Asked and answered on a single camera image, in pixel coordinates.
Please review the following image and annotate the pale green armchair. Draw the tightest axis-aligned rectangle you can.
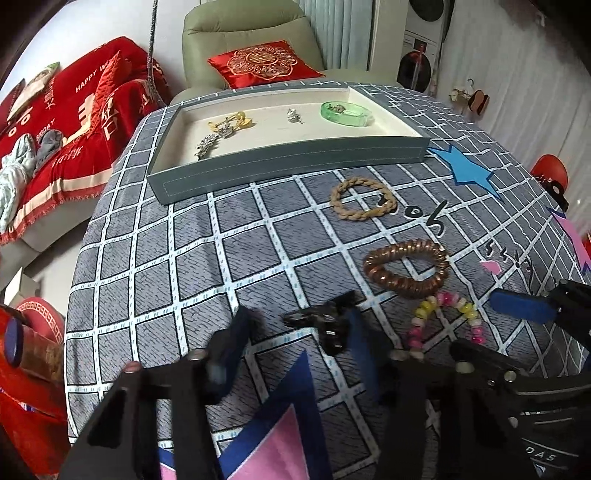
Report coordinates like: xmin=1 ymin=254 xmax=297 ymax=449
xmin=168 ymin=0 xmax=370 ymax=109

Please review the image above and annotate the green translucent bangle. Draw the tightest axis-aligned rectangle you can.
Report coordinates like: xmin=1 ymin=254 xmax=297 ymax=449
xmin=321 ymin=100 xmax=375 ymax=127

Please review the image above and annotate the red printed sofa throw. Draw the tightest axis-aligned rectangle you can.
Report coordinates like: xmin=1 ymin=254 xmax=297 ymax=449
xmin=0 ymin=36 xmax=171 ymax=245

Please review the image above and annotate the red embroidered cushion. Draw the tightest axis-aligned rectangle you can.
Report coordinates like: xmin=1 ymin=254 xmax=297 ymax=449
xmin=207 ymin=41 xmax=326 ymax=89

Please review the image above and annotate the flexible phone holder stand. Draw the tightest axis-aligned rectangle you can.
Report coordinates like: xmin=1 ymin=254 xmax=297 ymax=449
xmin=147 ymin=0 xmax=160 ymax=114

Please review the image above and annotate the red storage container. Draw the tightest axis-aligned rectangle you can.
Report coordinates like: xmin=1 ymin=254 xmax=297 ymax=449
xmin=0 ymin=302 xmax=70 ymax=462

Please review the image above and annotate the small cardboard box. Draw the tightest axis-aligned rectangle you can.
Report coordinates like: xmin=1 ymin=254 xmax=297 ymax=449
xmin=0 ymin=268 xmax=42 ymax=305

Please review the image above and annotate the white curtain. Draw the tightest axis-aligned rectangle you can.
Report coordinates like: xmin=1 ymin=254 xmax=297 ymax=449
xmin=434 ymin=0 xmax=591 ymax=222

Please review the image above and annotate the white washing machine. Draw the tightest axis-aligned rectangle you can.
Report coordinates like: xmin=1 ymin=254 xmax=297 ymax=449
xmin=397 ymin=28 xmax=444 ymax=95

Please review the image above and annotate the blue lidded jar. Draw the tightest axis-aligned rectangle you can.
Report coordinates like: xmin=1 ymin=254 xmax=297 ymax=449
xmin=4 ymin=318 xmax=63 ymax=384

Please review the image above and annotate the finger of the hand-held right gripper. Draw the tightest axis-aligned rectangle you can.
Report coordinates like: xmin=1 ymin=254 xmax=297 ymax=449
xmin=489 ymin=279 xmax=591 ymax=333
xmin=450 ymin=339 xmax=591 ymax=398

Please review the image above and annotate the braided tan rope bracelet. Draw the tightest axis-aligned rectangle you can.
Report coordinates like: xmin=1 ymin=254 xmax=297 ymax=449
xmin=330 ymin=176 xmax=399 ymax=222

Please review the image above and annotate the white green printed pillow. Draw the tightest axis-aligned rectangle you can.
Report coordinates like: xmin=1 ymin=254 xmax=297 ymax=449
xmin=9 ymin=62 xmax=61 ymax=116

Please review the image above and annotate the black hair clip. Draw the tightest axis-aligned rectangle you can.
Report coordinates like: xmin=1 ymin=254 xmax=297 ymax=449
xmin=283 ymin=291 xmax=358 ymax=356

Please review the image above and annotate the grey-green jewelry tray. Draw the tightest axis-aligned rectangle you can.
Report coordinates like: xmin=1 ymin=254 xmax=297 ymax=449
xmin=147 ymin=85 xmax=431 ymax=205

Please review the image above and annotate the grey clothing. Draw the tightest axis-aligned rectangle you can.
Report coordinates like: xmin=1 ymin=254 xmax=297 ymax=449
xmin=34 ymin=128 xmax=63 ymax=162

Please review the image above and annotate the light blue clothing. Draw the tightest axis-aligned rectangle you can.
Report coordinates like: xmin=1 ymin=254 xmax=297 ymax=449
xmin=0 ymin=136 xmax=38 ymax=232

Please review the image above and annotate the white stacked dryer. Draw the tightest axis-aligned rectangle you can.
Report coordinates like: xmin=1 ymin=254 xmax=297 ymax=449
xmin=406 ymin=0 xmax=455 ymax=38

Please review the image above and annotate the grey checked star blanket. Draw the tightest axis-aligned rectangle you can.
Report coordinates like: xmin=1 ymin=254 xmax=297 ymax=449
xmin=65 ymin=78 xmax=591 ymax=480

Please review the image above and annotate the pale vertical blind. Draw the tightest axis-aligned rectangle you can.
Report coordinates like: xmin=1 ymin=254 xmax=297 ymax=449
xmin=298 ymin=0 xmax=375 ymax=72

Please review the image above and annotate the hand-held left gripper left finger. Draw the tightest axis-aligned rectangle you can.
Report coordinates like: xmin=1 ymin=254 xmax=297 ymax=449
xmin=60 ymin=305 xmax=262 ymax=480

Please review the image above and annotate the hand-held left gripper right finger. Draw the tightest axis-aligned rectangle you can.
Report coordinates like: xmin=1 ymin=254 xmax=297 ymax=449
xmin=346 ymin=307 xmax=541 ymax=480

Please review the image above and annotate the grey sofa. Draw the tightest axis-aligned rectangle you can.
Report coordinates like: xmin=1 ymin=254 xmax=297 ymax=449
xmin=0 ymin=185 xmax=109 ymax=287

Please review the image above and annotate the red plastic stool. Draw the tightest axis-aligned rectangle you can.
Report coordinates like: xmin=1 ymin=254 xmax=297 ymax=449
xmin=531 ymin=156 xmax=571 ymax=213

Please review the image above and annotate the silver leaf brooch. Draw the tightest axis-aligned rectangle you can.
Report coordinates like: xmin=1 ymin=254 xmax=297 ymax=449
xmin=195 ymin=129 xmax=234 ymax=160

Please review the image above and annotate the pastel beaded bracelet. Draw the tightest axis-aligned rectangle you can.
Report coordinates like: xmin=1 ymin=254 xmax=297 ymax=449
xmin=406 ymin=291 xmax=488 ymax=356

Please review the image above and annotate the brown spiral hair tie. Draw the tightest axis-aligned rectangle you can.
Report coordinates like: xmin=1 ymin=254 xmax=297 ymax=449
xmin=363 ymin=239 xmax=450 ymax=292

